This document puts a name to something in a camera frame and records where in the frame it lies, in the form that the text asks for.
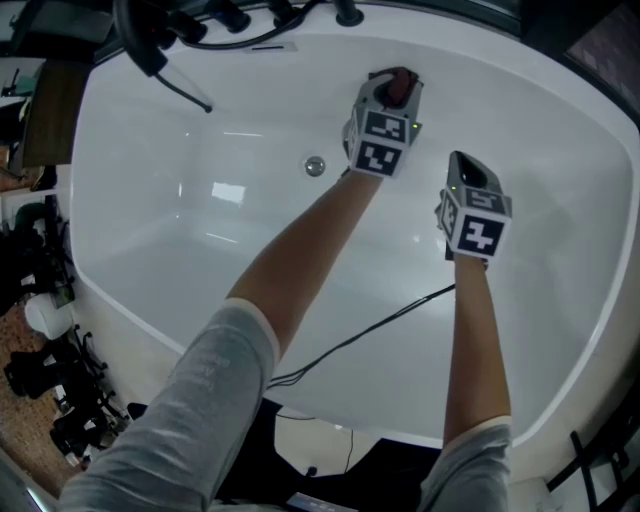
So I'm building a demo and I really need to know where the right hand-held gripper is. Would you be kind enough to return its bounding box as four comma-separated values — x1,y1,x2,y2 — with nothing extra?
433,150,514,262

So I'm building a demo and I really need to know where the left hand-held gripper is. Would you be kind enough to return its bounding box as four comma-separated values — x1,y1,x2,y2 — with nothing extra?
341,69,427,180

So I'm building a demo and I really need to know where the dark red wiping cloth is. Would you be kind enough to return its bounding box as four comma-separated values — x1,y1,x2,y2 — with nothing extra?
381,66,419,108

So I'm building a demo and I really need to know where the white bathtub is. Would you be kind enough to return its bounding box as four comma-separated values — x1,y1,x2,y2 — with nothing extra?
68,3,640,450

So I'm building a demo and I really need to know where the person's left forearm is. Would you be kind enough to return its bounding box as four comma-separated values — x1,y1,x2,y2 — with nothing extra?
224,168,386,372

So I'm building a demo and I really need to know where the person's right forearm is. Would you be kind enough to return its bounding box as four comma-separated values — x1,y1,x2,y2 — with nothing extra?
441,255,513,449

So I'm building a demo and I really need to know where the bathtub overflow slot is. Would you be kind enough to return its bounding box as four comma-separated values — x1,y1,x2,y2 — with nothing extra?
242,41,299,55

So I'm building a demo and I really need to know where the black faucet knob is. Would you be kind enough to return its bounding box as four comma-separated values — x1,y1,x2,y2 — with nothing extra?
267,0,303,28
217,0,252,32
333,0,366,28

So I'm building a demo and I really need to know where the grey right sleeve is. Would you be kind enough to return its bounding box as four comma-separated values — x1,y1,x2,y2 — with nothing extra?
417,415,514,512

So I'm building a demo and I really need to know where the grey sleeve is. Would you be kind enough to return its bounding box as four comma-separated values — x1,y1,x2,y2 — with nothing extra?
58,297,281,512
417,415,514,512

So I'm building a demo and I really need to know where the black metal rack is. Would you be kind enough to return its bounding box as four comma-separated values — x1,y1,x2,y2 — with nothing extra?
545,428,640,512

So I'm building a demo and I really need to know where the dark device with screen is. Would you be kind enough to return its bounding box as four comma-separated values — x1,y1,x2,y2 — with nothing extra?
285,491,360,512

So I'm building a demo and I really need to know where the brown wooden board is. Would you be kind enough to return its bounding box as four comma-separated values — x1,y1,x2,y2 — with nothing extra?
21,60,95,169

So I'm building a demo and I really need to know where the grey left sleeve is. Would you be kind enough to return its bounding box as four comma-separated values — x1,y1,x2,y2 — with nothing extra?
58,297,281,512

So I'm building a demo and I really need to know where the white paper roll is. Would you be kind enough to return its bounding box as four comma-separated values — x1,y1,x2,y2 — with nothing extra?
23,293,77,342

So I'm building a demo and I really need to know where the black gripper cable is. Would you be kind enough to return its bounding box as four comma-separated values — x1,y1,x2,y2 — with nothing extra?
268,282,457,389

